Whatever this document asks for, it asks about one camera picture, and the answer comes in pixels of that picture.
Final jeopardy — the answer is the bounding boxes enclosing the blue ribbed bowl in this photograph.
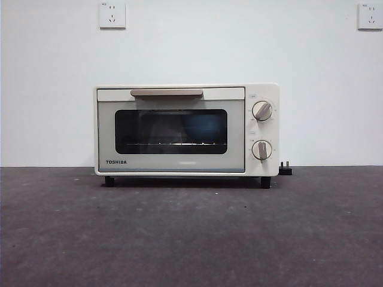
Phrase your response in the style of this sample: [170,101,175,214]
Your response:
[184,115,222,142]

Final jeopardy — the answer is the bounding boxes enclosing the glass oven door beige handle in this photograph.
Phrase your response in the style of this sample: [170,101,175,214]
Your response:
[96,87,246,173]

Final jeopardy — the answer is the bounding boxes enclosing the beige oven knob upright pointer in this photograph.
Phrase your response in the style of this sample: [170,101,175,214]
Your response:
[251,140,273,161]

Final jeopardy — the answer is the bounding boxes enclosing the beige oven knob slanted pointer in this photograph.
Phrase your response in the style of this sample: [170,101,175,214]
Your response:
[251,100,273,122]

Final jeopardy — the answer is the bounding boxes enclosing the cream white Toshiba toaster oven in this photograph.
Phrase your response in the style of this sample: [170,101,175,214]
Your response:
[94,83,281,190]

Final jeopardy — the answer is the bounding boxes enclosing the metal wire oven rack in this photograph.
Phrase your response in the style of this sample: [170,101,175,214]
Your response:
[124,142,218,148]

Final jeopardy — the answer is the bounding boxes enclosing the white wall socket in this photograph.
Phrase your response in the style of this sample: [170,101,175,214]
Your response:
[99,0,127,30]
[357,3,383,31]

